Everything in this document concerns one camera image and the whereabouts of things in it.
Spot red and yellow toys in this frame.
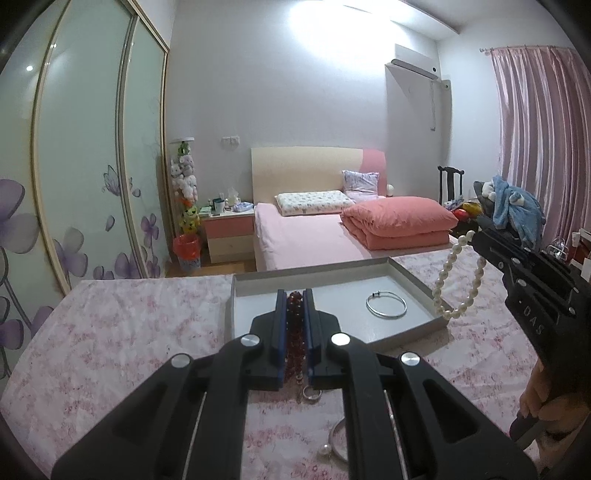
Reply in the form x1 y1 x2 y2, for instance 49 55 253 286
454 200 484 223

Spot white pearl bracelet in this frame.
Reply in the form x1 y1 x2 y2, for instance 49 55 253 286
431 231 488 322

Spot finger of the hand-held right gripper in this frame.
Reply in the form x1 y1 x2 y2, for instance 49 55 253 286
472 230 523 280
478 216 579 289

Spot grey shallow tray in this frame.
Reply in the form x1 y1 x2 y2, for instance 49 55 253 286
231 257 455 356

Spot bed with pink sheet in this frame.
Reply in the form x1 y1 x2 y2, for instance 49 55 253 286
253 202 460 272

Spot silver bangle with pearl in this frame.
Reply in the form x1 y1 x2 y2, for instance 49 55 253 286
318 418 350 462

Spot stack of plush toys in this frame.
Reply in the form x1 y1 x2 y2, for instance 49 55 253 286
170 140 201 236

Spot pink curtain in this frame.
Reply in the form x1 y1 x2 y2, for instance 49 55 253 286
489 46 591 259

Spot white floral pillow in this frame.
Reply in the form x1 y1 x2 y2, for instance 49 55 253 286
276 189 355 217

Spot wardrobe with floral sliding doors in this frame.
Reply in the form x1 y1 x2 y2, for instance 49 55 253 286
0 0 171 384

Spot pink floral tablecloth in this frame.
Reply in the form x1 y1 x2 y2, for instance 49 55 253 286
0 249 550 480

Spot red trash bin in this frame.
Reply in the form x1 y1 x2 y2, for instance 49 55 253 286
173 234 202 272

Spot dark wooden chair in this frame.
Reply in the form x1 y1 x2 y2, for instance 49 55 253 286
437 165 465 206

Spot blue clothing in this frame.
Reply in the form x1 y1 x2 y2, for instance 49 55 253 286
491 175 546 246

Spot small lilac pillow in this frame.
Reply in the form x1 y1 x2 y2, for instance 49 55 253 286
342 170 380 203

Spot white air conditioner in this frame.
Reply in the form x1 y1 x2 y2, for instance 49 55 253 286
385 44 440 77

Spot red bead bracelet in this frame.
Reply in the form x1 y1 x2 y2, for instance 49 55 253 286
285 291 308 393

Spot folded pink quilt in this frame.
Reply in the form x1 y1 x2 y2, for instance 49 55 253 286
340 196 458 251

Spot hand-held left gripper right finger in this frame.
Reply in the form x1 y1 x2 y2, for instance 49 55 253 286
302 290 539 480

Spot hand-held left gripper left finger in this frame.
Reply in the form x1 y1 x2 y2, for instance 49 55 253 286
51 290 289 480

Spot plain silver bangle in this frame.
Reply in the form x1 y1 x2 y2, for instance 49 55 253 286
366 291 408 319

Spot curtain rod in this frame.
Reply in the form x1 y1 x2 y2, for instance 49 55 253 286
480 45 570 54

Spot person's right hand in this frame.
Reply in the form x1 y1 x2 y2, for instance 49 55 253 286
517 359 591 444

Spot pink and cream nightstand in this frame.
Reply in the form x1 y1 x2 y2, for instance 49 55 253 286
203 212 256 265

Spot cream and pink headboard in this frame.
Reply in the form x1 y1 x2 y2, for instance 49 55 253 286
250 147 387 206

